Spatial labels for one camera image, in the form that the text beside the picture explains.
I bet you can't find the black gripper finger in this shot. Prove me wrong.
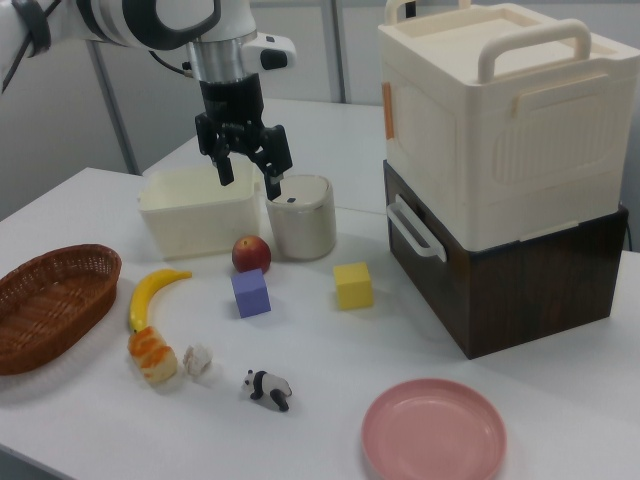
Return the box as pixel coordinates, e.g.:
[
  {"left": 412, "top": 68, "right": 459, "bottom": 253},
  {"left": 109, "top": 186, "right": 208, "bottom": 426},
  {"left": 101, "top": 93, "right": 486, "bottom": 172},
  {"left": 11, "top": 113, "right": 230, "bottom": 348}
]
[
  {"left": 249, "top": 124, "right": 294, "bottom": 201},
  {"left": 194, "top": 114, "right": 236, "bottom": 188}
]

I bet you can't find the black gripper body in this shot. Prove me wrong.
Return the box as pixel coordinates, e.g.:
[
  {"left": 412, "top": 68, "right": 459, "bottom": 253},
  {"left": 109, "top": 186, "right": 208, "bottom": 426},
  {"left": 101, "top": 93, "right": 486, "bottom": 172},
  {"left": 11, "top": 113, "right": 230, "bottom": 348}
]
[{"left": 195, "top": 73, "right": 266, "bottom": 157}]

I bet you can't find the toasted bread slice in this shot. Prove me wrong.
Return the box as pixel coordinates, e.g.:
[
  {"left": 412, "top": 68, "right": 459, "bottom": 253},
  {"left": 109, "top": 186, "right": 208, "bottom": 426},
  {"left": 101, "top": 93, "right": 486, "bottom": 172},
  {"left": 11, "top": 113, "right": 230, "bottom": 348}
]
[{"left": 128, "top": 325, "right": 179, "bottom": 385}]

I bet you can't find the brown wicker basket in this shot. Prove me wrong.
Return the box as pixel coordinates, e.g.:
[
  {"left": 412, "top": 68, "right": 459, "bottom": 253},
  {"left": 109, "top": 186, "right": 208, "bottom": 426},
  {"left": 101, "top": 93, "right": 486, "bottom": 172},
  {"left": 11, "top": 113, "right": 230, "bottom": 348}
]
[{"left": 0, "top": 243, "right": 123, "bottom": 376}]

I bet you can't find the white rectangular plastic bin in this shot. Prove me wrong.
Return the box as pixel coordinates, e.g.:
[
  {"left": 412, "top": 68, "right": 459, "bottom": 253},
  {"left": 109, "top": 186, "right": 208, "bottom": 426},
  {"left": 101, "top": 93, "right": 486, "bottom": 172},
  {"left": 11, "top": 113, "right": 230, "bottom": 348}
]
[{"left": 137, "top": 163, "right": 264, "bottom": 260}]

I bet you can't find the small white lidded trash can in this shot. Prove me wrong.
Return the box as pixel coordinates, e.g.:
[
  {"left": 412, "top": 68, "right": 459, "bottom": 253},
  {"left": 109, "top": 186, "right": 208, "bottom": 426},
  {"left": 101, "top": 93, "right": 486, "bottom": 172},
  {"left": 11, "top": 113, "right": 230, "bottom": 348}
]
[{"left": 264, "top": 173, "right": 338, "bottom": 261}]

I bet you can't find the red apple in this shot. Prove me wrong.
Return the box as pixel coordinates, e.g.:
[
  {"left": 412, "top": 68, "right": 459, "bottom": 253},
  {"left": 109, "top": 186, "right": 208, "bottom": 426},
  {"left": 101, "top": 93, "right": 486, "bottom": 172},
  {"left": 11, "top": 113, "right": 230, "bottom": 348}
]
[{"left": 231, "top": 235, "right": 273, "bottom": 275}]

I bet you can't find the purple foam cube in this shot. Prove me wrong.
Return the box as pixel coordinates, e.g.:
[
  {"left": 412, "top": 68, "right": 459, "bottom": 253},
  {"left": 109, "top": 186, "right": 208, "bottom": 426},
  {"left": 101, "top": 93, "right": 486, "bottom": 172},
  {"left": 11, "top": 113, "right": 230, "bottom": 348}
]
[{"left": 230, "top": 268, "right": 272, "bottom": 320}]

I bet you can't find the yellow foam cube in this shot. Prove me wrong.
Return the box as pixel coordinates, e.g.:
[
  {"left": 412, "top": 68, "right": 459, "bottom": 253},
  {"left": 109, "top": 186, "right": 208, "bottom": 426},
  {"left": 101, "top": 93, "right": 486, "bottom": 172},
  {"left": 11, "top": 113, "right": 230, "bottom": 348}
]
[{"left": 333, "top": 261, "right": 375, "bottom": 310}]

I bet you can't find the yellow banana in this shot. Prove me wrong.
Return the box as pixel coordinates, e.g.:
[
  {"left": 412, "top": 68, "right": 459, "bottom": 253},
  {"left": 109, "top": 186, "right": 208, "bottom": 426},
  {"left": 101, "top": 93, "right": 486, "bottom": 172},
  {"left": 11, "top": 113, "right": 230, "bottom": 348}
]
[{"left": 128, "top": 268, "right": 194, "bottom": 335}]

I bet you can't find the small white shell object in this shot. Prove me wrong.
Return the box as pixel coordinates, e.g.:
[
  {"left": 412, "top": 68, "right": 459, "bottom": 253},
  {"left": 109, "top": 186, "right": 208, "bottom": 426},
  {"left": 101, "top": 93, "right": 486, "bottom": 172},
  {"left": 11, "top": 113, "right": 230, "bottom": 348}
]
[{"left": 182, "top": 343, "right": 214, "bottom": 382}]

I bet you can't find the panda toy figure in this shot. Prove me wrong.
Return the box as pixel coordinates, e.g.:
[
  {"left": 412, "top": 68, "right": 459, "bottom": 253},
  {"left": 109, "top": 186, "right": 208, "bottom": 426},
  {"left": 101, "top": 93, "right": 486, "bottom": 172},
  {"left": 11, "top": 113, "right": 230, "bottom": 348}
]
[{"left": 242, "top": 369, "right": 294, "bottom": 413}]

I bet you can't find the dark brown wooden drawer box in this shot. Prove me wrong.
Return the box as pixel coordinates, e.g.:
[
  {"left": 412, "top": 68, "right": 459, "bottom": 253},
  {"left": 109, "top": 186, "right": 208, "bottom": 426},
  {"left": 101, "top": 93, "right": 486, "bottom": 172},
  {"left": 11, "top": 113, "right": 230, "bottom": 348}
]
[{"left": 382, "top": 158, "right": 630, "bottom": 360}]

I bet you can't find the pink plate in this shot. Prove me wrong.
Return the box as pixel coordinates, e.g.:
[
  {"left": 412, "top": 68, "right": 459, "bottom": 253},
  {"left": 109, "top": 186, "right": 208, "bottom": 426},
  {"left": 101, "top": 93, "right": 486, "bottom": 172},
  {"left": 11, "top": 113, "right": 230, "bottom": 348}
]
[{"left": 361, "top": 378, "right": 508, "bottom": 480}]

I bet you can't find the cream storage box with handles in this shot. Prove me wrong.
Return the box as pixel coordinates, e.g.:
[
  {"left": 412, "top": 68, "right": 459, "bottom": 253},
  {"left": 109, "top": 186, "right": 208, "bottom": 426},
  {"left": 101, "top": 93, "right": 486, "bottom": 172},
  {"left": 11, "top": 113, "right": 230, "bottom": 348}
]
[{"left": 377, "top": 0, "right": 637, "bottom": 251}]

